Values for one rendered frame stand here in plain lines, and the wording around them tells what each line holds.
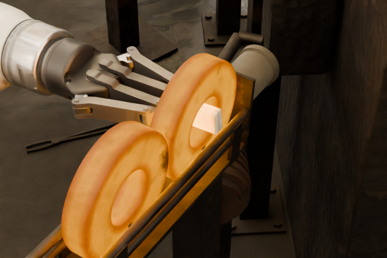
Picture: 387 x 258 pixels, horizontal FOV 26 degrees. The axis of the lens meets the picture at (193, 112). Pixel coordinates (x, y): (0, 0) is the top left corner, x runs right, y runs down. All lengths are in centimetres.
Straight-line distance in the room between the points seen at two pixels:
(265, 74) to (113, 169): 33
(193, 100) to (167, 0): 144
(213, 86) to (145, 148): 14
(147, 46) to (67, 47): 115
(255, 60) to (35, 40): 28
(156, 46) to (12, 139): 46
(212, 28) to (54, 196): 68
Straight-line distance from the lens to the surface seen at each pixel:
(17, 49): 108
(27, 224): 182
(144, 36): 222
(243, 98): 104
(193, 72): 94
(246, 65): 108
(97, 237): 86
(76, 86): 103
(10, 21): 111
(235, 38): 126
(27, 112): 205
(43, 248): 88
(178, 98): 92
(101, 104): 100
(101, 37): 223
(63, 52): 105
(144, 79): 102
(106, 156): 83
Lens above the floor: 140
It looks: 44 degrees down
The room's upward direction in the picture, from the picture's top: straight up
